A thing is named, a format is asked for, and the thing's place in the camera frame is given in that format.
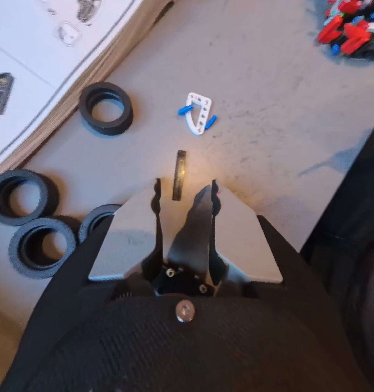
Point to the grey desk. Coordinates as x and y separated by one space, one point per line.
266 122

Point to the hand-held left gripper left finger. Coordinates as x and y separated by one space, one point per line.
128 242

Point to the white brick frame piece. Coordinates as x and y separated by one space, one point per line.
193 122

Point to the blue brick pin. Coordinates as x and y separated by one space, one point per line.
210 122
185 109

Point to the person's dark trousers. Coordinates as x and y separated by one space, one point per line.
343 245

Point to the instruction booklet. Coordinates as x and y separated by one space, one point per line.
37 46

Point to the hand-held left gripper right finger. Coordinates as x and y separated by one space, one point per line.
245 242

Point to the toy brick race car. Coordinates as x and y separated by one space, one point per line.
355 36

